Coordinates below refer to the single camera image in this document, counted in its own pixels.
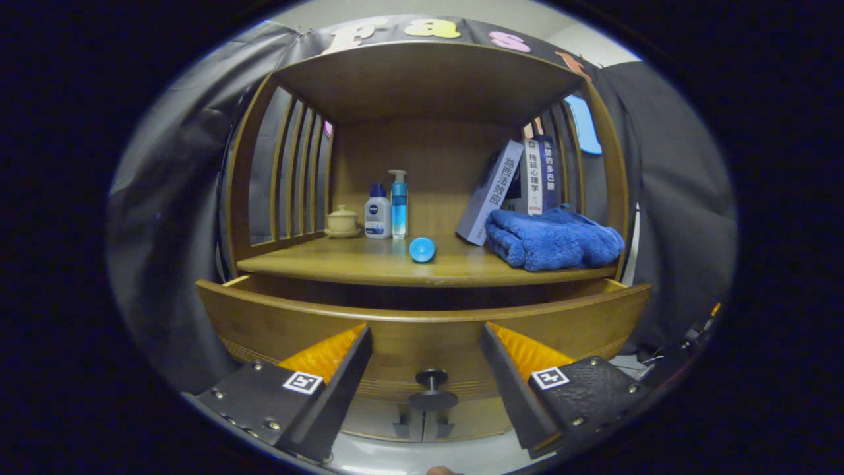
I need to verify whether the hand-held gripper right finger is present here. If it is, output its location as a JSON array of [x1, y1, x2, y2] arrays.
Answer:
[[479, 321, 660, 460]]

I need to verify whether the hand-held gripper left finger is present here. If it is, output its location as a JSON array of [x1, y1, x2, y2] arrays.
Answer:
[[196, 323, 373, 464]]

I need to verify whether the wooden drawer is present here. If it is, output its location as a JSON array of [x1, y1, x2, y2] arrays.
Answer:
[[196, 277, 653, 404]]

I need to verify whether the wooden cabinet door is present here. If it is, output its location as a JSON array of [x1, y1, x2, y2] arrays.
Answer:
[[340, 398, 423, 441], [422, 396, 515, 441]]

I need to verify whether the black drawer knob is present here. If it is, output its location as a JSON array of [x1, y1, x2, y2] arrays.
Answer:
[[409, 369, 458, 412]]

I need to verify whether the wooden countertop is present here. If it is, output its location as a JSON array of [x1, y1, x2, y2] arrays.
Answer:
[[236, 234, 620, 288]]

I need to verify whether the wooden cabinet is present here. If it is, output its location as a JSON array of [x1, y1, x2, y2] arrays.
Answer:
[[196, 41, 653, 444]]

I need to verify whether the blue folded towel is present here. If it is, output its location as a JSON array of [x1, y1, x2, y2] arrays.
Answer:
[[486, 205, 625, 272]]

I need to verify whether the beige lidded teacup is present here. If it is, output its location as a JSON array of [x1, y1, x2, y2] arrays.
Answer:
[[324, 204, 362, 239]]

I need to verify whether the white lotion bottle blue cap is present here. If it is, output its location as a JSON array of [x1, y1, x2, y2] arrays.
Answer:
[[364, 183, 393, 239]]

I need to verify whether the blue pump bottle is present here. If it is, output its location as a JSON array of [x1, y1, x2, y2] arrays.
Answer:
[[388, 169, 409, 240]]

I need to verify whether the grey leaning book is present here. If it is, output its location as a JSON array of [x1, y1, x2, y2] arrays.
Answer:
[[456, 139, 525, 247]]

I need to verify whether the black orange clamp tool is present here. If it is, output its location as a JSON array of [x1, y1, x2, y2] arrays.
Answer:
[[679, 302, 723, 350]]

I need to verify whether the black backdrop cloth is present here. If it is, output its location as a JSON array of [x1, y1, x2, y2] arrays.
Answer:
[[105, 15, 738, 396]]

